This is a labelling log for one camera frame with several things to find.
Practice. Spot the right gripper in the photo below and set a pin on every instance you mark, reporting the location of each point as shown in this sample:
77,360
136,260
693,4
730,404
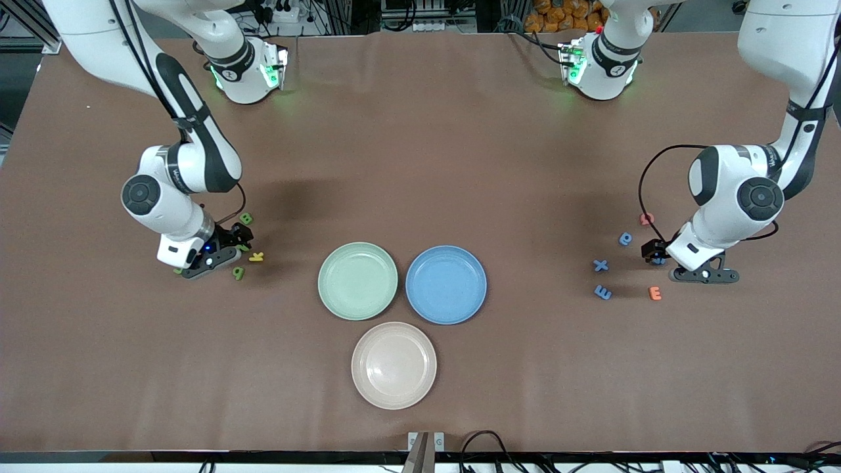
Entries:
229,236

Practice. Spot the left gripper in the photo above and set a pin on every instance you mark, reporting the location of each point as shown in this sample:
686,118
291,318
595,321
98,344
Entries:
661,248

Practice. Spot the blue foam letter P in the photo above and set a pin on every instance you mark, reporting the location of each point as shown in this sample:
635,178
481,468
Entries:
625,239

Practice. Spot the blue foam letter X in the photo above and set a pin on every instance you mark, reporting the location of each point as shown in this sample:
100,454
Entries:
600,265

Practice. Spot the blue foam letter E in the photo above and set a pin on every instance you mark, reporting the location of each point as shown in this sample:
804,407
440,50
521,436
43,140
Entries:
602,292

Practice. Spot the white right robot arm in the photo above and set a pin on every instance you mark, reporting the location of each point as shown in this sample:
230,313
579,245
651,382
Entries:
92,39

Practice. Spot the red foam letter Q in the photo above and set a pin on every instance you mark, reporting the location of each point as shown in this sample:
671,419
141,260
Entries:
648,220

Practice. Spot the orange foam letter E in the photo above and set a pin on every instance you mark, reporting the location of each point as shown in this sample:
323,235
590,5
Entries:
655,293

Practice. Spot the light green plate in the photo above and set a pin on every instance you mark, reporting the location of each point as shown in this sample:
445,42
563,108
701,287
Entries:
358,281

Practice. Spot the beige pink plate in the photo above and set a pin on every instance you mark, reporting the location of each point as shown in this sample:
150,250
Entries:
394,365

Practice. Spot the blue plate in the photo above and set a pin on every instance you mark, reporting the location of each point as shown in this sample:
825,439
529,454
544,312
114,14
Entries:
446,284

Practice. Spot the long white power strip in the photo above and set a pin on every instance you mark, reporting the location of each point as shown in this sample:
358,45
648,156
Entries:
440,26

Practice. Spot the aluminium frame post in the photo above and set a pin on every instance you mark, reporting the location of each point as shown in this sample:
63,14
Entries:
20,20

